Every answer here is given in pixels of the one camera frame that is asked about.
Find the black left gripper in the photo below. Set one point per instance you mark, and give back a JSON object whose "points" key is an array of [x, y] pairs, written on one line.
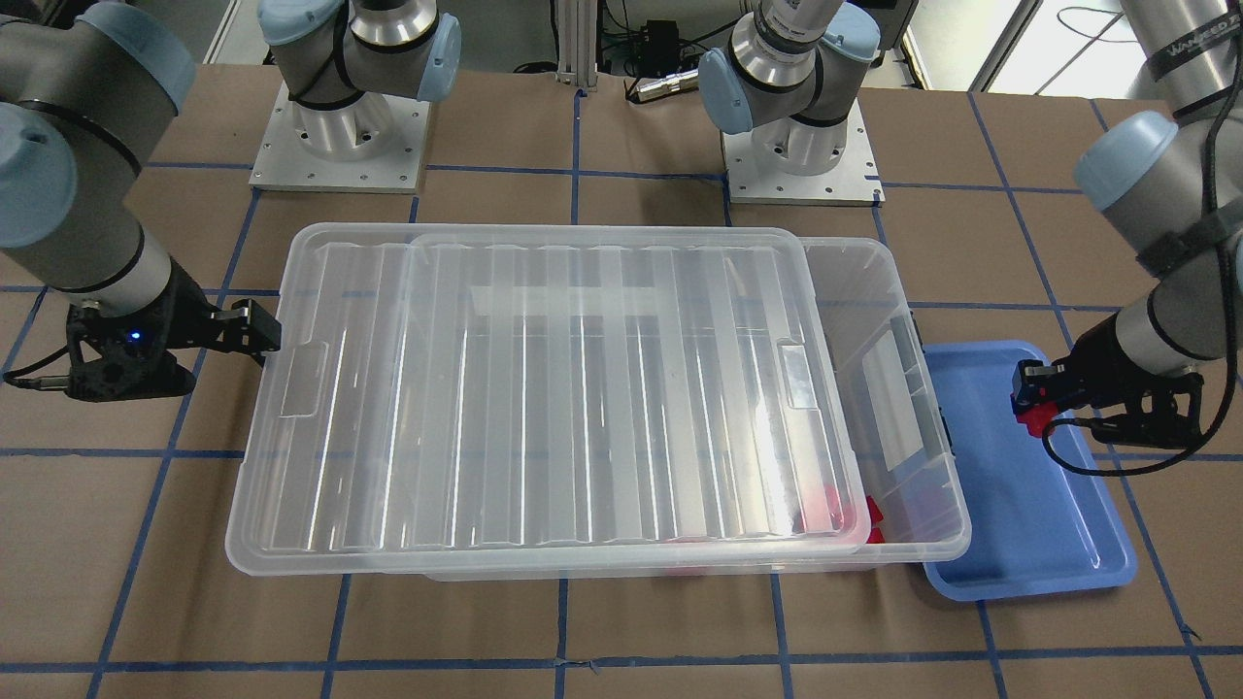
{"points": [[1098, 356]]}

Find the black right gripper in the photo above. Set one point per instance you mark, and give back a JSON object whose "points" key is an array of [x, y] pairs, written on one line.
{"points": [[186, 308]]}

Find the red block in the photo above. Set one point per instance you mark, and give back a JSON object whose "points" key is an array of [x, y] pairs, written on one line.
{"points": [[822, 513], [1036, 418], [876, 517]]}

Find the clear plastic box lid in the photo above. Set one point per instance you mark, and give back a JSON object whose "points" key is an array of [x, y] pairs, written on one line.
{"points": [[311, 491]]}

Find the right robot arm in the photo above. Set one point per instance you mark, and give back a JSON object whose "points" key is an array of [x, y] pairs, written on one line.
{"points": [[84, 107]]}

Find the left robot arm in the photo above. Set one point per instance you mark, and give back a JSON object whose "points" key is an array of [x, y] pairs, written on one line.
{"points": [[1169, 184]]}

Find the blue plastic tray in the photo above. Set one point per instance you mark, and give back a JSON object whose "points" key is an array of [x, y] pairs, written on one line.
{"points": [[1036, 529]]}

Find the clear plastic storage box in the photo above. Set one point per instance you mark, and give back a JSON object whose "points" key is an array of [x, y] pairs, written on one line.
{"points": [[651, 402]]}

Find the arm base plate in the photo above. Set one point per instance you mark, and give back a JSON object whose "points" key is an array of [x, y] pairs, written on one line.
{"points": [[376, 145], [801, 155]]}

